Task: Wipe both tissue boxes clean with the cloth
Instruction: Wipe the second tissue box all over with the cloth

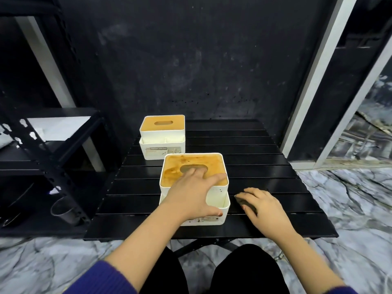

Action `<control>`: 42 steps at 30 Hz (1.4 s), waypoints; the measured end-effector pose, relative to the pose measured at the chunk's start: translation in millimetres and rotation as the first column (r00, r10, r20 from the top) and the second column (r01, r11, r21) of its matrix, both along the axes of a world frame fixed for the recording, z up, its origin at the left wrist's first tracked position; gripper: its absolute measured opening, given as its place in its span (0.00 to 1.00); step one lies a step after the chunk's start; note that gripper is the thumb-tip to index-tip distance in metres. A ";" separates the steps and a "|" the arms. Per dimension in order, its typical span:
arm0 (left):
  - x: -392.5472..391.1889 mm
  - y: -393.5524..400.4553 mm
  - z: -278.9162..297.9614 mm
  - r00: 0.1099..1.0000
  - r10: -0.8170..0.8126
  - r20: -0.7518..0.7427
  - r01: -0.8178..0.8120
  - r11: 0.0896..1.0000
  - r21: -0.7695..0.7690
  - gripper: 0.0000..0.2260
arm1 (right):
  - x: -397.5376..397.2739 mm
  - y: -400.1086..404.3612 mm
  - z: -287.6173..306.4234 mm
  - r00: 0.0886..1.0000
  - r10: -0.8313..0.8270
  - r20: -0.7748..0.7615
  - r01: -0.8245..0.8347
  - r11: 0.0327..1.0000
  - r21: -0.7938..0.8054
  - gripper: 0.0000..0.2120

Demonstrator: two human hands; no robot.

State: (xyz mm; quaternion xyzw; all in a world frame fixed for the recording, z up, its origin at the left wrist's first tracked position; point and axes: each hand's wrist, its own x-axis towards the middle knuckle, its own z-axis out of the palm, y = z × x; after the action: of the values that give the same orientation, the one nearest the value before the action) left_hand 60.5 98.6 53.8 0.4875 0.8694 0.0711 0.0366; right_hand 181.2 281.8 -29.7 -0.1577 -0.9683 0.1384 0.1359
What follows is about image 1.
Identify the person's right hand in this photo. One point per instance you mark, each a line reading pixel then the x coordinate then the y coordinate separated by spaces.
pixel 272 217

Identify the person's left hand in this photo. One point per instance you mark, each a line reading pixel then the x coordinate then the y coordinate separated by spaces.
pixel 190 199

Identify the grey cleaning cloth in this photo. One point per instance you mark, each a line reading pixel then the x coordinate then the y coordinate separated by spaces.
pixel 249 205

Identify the person's right forearm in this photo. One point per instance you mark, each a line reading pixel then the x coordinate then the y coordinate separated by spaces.
pixel 309 263

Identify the person's left forearm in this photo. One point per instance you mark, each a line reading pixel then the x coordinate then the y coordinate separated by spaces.
pixel 141 248

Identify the person's black trousers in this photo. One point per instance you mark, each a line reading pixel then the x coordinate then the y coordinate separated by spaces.
pixel 245 269

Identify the person's purple sweater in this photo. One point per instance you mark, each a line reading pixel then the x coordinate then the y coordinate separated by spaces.
pixel 101 281

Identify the grey metal cup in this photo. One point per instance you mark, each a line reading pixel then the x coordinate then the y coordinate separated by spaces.
pixel 65 212

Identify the black metal shelf rack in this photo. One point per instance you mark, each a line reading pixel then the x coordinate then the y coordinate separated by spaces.
pixel 52 168

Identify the white board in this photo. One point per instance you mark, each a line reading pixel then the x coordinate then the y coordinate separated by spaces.
pixel 64 128

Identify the black table leg frame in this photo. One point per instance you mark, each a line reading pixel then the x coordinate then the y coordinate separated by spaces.
pixel 196 246

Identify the white door frame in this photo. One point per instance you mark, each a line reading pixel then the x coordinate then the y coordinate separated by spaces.
pixel 321 73

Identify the white frame post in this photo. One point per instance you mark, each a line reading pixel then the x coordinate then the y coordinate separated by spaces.
pixel 46 64

